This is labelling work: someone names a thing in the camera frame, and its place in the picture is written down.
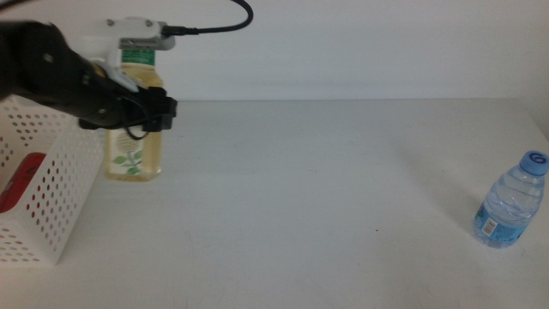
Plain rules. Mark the yellow tea bottle green label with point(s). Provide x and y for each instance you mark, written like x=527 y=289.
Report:
x=137 y=159

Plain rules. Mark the red soda can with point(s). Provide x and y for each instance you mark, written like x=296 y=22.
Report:
x=21 y=180

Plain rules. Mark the clear water bottle blue cap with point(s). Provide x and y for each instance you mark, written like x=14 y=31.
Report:
x=508 y=206

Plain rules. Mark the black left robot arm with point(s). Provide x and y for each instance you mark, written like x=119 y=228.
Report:
x=47 y=73

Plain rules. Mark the white perforated plastic basket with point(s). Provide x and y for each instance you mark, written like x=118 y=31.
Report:
x=64 y=180

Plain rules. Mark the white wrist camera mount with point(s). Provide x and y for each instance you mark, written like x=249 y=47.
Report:
x=128 y=30

